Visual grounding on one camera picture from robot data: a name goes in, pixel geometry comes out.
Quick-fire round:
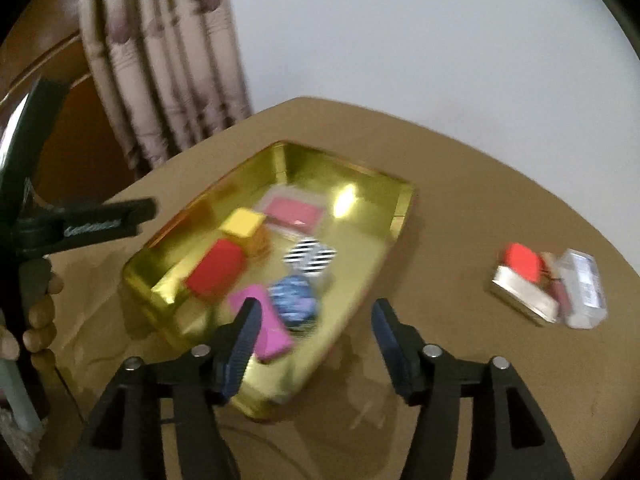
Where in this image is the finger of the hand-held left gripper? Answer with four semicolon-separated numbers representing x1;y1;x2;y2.
15;198;159;257

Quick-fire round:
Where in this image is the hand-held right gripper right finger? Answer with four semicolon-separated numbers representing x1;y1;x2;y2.
372;297;576;480

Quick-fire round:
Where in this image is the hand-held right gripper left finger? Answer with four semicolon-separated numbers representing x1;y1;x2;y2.
60;297;263;480

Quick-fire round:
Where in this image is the magenta pink box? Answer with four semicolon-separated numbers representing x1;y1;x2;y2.
227;284;296;363

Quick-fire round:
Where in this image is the blue patterned box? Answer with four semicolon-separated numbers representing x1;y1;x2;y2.
267;274;321;333

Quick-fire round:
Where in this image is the large red box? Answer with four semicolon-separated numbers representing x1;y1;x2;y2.
184;237;248;303

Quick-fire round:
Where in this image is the black white zigzag box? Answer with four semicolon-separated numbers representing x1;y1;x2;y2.
281;237;338;286

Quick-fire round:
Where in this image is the yellow cardboard box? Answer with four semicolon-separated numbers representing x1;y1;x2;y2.
220;207;273;261

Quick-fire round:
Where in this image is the gold metal tin box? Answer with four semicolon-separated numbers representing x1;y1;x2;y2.
121;140;418;423

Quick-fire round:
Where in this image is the person's left hand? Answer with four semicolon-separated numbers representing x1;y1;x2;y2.
0;259;65;363

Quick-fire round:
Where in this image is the white and gold box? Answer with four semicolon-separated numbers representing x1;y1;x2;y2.
489;265;561;326

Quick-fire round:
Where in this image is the small red box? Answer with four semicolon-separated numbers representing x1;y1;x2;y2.
501;242;543;283

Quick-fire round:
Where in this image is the beige patterned curtain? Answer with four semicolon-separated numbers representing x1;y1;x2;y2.
77;0;253;176

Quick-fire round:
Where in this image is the slim pink box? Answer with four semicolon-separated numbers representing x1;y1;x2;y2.
540;252;573;316

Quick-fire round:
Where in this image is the clear plastic white box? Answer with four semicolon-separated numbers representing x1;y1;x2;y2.
555;247;608;330

